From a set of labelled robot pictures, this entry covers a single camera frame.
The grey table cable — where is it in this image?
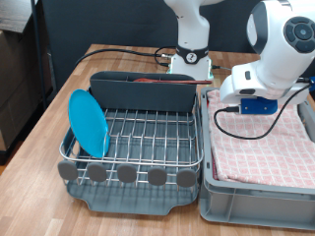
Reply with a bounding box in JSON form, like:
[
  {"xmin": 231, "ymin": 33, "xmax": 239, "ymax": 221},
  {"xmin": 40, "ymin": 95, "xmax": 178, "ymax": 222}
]
[{"xmin": 211, "ymin": 64, "xmax": 233, "ymax": 72}]

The black metal pole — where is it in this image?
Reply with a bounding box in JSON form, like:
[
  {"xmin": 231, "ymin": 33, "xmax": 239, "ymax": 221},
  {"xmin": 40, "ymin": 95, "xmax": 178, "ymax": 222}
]
[{"xmin": 30, "ymin": 0, "xmax": 48, "ymax": 111}]

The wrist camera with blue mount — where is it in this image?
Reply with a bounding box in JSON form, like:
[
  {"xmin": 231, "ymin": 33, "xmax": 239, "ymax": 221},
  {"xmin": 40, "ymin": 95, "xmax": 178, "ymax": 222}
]
[{"xmin": 238, "ymin": 96, "xmax": 279, "ymax": 116}]

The grey plastic crate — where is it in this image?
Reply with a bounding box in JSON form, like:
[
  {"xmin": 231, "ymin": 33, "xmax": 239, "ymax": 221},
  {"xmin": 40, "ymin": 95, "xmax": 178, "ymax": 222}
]
[{"xmin": 199, "ymin": 87, "xmax": 315, "ymax": 231}]

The reddish brown wooden spoon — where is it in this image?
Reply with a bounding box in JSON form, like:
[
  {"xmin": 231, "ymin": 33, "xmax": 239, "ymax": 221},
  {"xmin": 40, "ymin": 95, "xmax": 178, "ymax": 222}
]
[{"xmin": 132, "ymin": 76, "xmax": 214, "ymax": 86}]

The metal wire dish rack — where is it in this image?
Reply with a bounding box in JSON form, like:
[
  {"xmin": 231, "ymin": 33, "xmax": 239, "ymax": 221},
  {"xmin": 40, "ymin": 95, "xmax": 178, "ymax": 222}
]
[{"xmin": 57, "ymin": 86, "xmax": 205, "ymax": 192}]

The brown cardboard box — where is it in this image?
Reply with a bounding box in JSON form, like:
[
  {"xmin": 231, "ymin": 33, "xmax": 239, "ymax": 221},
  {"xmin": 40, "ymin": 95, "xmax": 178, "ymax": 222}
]
[{"xmin": 0, "ymin": 29, "xmax": 53, "ymax": 151}]

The pink checkered towel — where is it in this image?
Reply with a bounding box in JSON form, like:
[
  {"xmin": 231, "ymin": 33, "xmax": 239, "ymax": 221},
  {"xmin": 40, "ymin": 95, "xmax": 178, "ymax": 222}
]
[{"xmin": 206, "ymin": 88, "xmax": 315, "ymax": 190}]

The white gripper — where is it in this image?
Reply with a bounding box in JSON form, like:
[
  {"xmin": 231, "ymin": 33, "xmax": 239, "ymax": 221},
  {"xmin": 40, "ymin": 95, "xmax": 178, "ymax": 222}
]
[{"xmin": 277, "ymin": 83, "xmax": 312, "ymax": 106}]

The dark grey cutlery holder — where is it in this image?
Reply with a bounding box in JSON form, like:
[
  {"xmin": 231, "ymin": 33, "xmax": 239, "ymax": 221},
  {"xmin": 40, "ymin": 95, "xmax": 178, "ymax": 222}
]
[{"xmin": 89, "ymin": 71, "xmax": 198, "ymax": 113}]

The thick black table cable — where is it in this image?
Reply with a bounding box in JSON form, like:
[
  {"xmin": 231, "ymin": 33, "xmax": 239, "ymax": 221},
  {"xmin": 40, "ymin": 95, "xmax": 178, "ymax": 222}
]
[{"xmin": 74, "ymin": 45, "xmax": 178, "ymax": 68}]

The blue plastic plate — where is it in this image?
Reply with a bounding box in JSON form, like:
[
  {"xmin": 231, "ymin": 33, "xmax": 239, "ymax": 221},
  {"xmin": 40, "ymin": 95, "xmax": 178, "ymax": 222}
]
[{"xmin": 67, "ymin": 88, "xmax": 111, "ymax": 159}]

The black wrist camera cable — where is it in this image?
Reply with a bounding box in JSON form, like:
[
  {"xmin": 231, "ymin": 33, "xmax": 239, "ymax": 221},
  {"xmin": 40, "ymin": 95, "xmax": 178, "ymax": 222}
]
[{"xmin": 214, "ymin": 76, "xmax": 314, "ymax": 141}]

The grey plastic drain tray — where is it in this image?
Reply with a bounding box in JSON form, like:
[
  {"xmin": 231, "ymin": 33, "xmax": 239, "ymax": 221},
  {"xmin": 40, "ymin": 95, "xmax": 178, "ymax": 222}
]
[{"xmin": 65, "ymin": 94, "xmax": 202, "ymax": 216}]

